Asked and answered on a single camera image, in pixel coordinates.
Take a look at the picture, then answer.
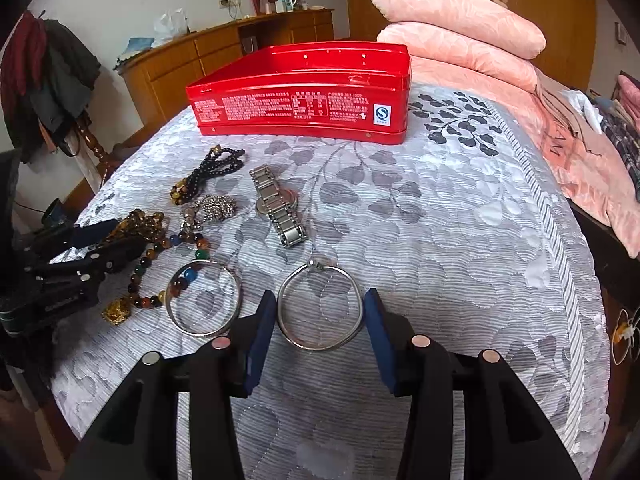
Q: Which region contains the amber pendant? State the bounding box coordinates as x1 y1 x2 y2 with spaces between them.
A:
102 297 131 326

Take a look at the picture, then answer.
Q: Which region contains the silver bangle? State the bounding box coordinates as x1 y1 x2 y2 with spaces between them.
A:
277 258 364 352
165 259 243 338

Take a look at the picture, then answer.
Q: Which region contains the multicolour bead bracelet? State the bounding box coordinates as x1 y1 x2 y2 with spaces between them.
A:
126 231 213 310

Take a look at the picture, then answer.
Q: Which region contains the brown bead necklace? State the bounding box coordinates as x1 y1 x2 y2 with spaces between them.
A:
104 209 167 246

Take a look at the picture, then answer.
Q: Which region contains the silver metal wristwatch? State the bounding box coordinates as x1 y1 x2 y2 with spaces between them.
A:
250 165 307 248

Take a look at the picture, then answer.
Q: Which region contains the silver ball chain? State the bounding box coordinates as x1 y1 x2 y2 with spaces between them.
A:
181 193 240 231

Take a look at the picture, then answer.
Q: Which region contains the black bead necklace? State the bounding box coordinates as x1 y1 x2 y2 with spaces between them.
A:
169 144 248 206

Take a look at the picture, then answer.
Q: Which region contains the dark blue waste bin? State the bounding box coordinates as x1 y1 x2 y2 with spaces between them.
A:
40 198 67 228

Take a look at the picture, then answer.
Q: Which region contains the white leaf-patterned quilt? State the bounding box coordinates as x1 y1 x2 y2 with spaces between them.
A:
50 85 610 479

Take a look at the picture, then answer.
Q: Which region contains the wooden coat stand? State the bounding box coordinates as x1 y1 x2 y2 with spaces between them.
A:
74 115 120 193

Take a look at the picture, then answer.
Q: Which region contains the dark grey jacket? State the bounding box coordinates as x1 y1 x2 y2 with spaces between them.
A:
2 18 101 164

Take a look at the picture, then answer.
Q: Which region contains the dark red coat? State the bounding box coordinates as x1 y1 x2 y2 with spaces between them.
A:
1 11 48 116

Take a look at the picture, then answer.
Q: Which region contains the wooden sideboard cabinet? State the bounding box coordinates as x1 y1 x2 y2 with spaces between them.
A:
118 8 334 132

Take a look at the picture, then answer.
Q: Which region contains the red metal tin box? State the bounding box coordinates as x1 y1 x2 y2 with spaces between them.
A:
186 40 411 145

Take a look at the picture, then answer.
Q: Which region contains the blue folded cloth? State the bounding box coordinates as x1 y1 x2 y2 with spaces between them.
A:
114 37 154 70

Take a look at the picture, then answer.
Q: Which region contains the pink bed sheet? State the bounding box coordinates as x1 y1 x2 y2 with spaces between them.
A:
411 56 640 259

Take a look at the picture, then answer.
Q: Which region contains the white plastic bag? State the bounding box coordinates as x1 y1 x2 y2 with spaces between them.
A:
152 9 189 48

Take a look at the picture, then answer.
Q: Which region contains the lower pink folded duvet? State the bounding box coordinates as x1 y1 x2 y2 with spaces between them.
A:
376 22 538 92

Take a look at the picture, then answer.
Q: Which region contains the pink folded duvet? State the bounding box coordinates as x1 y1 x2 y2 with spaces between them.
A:
376 22 538 92
371 0 547 60

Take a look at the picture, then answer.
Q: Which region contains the plaid folded clothing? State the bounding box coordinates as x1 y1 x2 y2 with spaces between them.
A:
601 112 640 200

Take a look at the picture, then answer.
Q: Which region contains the upper pink folded duvet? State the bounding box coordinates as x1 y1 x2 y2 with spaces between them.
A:
371 0 547 60

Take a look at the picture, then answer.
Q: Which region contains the pink folded clothing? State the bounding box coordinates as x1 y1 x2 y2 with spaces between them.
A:
617 74 640 119

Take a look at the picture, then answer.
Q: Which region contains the wooden wardrobe wall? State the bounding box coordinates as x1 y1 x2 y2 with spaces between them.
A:
342 0 599 91

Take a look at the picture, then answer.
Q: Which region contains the wall intercom phone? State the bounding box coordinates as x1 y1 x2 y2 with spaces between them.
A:
615 22 627 46

